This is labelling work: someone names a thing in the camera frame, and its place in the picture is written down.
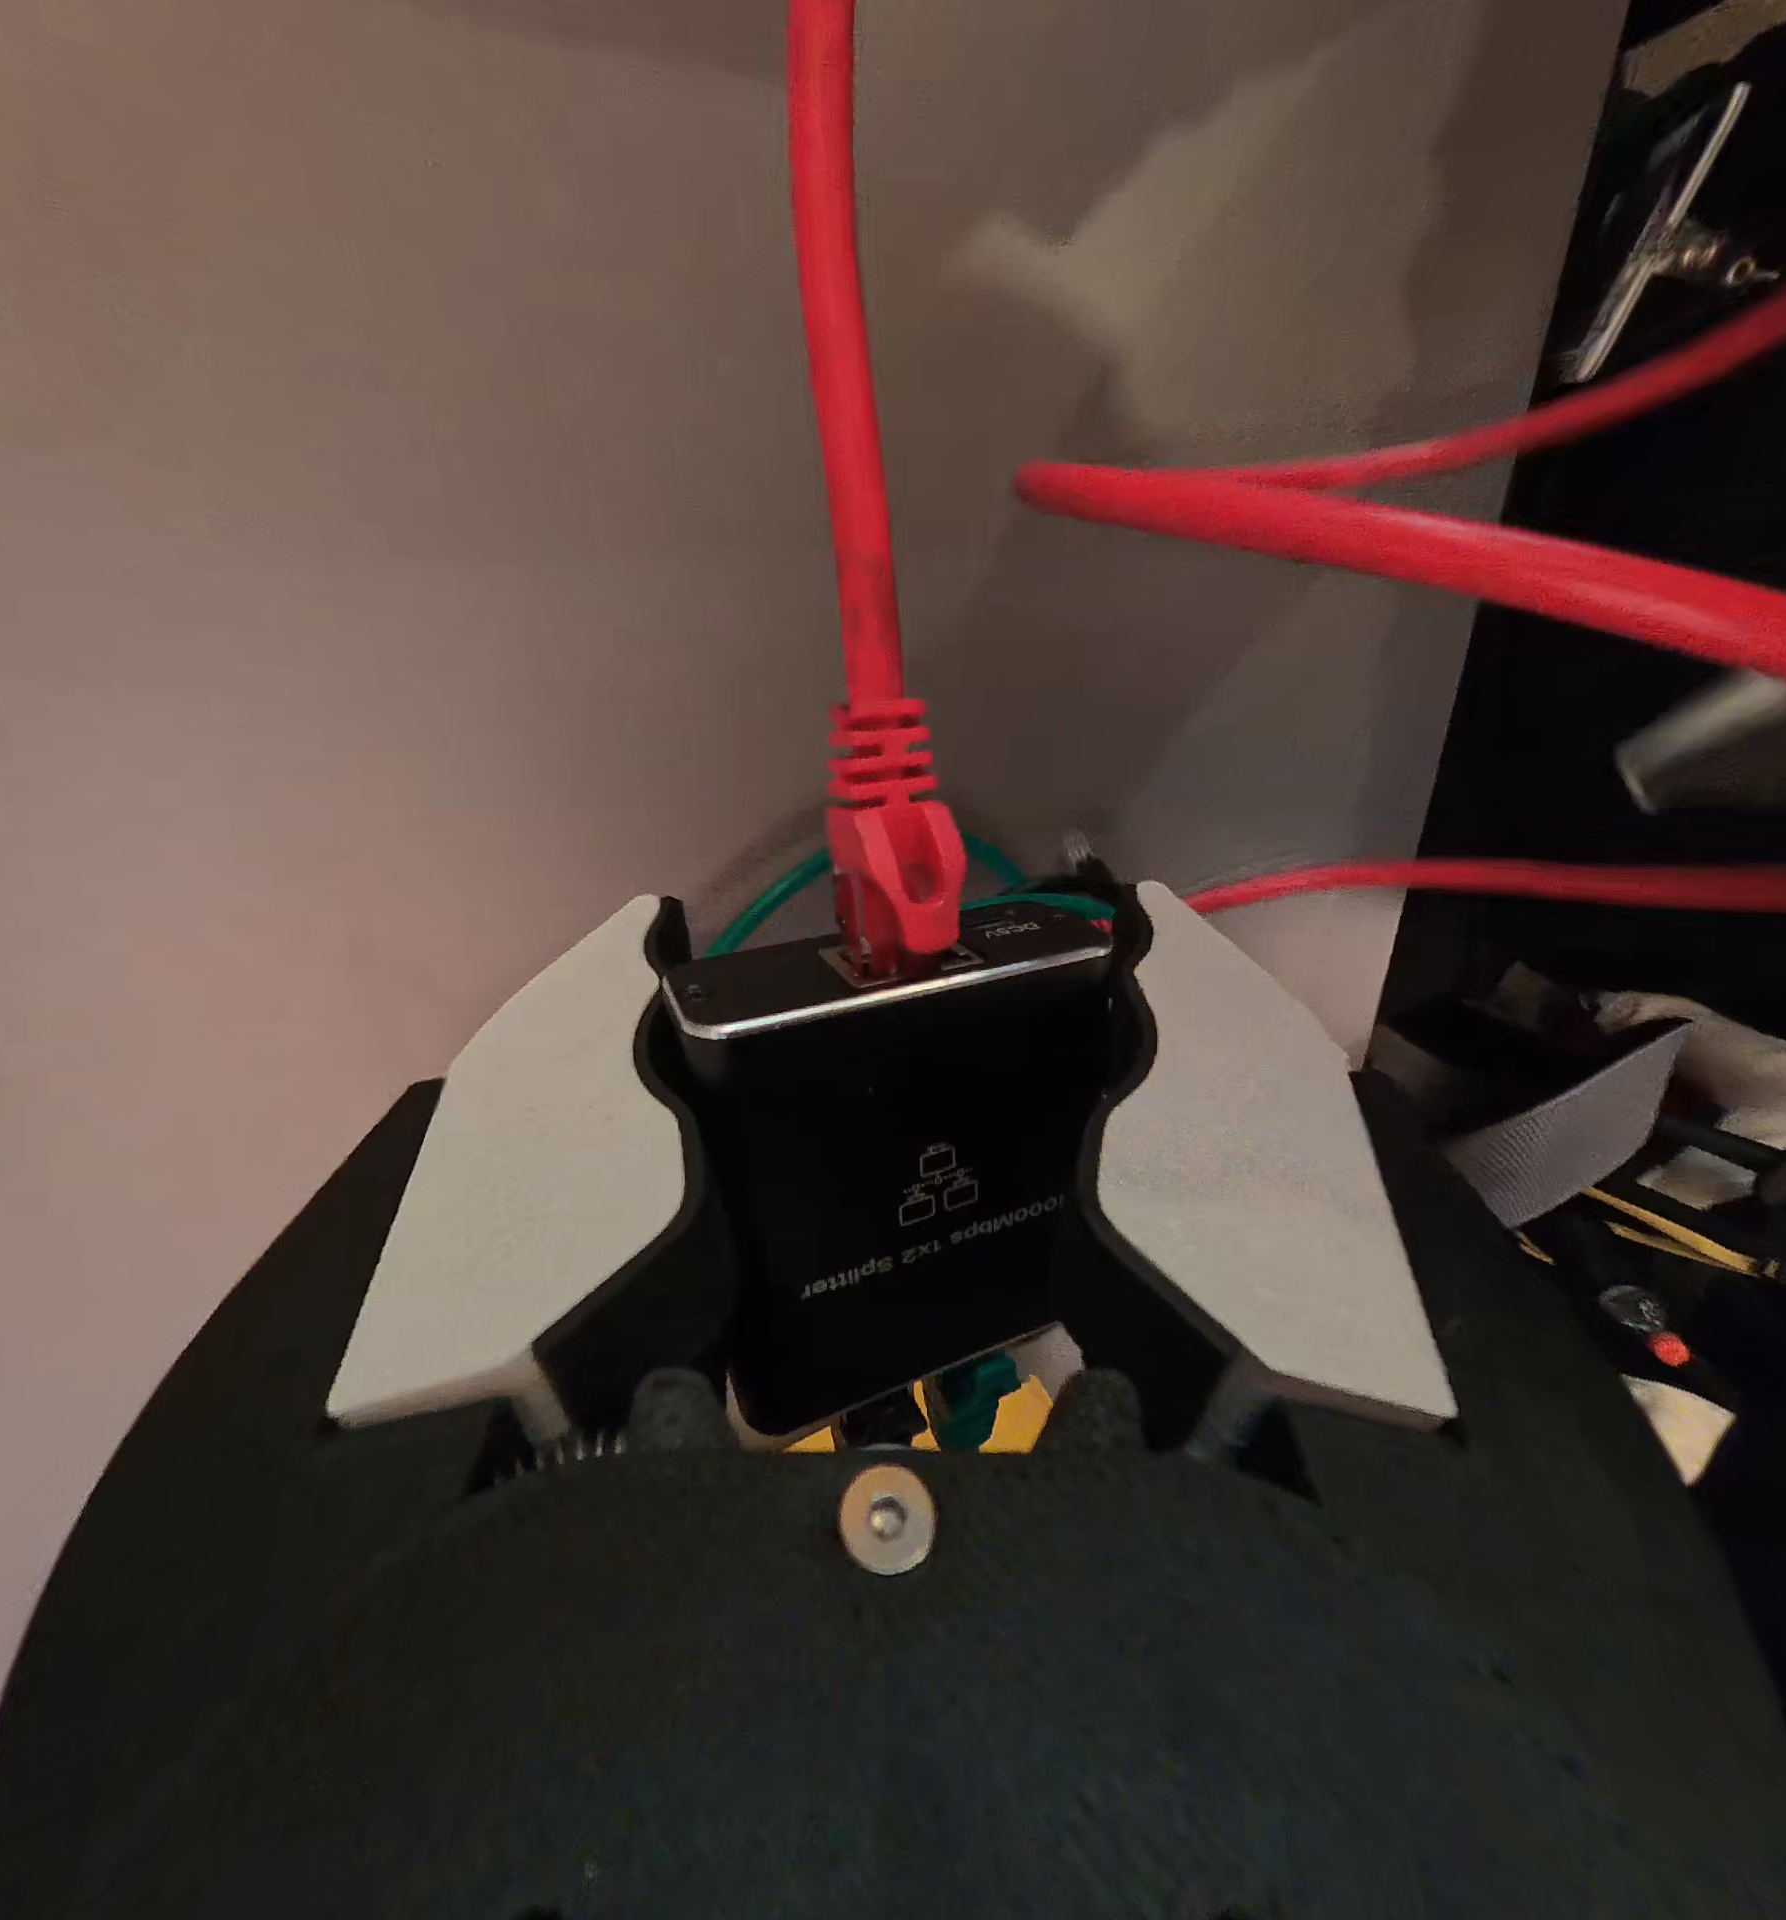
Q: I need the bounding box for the black ethernet splitter box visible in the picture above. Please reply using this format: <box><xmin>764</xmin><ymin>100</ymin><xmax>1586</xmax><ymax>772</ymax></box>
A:
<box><xmin>661</xmin><ymin>898</ymin><xmax>1119</xmax><ymax>1437</ymax></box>

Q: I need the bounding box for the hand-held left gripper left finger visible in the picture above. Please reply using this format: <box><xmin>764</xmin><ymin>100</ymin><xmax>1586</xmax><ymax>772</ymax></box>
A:
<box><xmin>323</xmin><ymin>892</ymin><xmax>741</xmax><ymax>1438</ymax></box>

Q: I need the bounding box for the grey webbing strap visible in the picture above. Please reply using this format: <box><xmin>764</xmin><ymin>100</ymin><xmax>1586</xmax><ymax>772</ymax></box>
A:
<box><xmin>1445</xmin><ymin>1021</ymin><xmax>1693</xmax><ymax>1229</ymax></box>

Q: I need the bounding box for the green ethernet cable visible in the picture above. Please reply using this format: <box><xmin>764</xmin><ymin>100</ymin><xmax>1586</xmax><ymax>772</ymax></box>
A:
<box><xmin>705</xmin><ymin>840</ymin><xmax>1119</xmax><ymax>1455</ymax></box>

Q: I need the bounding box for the white cloth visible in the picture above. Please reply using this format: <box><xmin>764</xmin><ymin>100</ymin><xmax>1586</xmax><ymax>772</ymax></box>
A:
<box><xmin>1581</xmin><ymin>990</ymin><xmax>1786</xmax><ymax>1160</ymax></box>

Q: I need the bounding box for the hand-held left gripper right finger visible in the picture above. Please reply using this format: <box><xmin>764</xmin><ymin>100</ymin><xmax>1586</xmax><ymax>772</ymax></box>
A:
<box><xmin>1063</xmin><ymin>881</ymin><xmax>1458</xmax><ymax>1455</ymax></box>

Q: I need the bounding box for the red ethernet cable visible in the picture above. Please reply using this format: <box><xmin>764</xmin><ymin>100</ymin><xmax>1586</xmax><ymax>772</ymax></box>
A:
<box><xmin>788</xmin><ymin>0</ymin><xmax>1786</xmax><ymax>977</ymax></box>

